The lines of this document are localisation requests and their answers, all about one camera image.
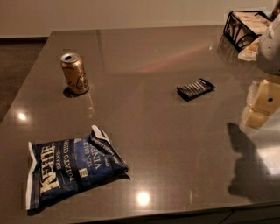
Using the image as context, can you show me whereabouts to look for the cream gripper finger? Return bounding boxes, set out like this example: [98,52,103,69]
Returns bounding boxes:
[243,78,280,129]

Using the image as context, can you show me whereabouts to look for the orange soda can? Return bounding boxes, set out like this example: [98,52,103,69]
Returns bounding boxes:
[60,52,89,95]

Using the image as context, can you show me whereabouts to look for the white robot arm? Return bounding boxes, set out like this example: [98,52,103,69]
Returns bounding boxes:
[243,15,280,129]

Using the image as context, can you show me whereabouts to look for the black rxbar chocolate bar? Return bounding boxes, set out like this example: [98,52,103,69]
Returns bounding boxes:
[177,79,215,102]

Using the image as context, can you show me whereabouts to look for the white napkins in basket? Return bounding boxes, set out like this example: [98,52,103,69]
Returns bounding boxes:
[235,12,271,61]

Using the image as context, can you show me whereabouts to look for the blue Kettle chips bag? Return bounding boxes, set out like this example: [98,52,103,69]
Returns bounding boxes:
[25,125,129,210]

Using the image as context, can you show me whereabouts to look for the black wire basket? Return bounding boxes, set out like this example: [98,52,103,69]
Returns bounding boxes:
[223,10,272,52]

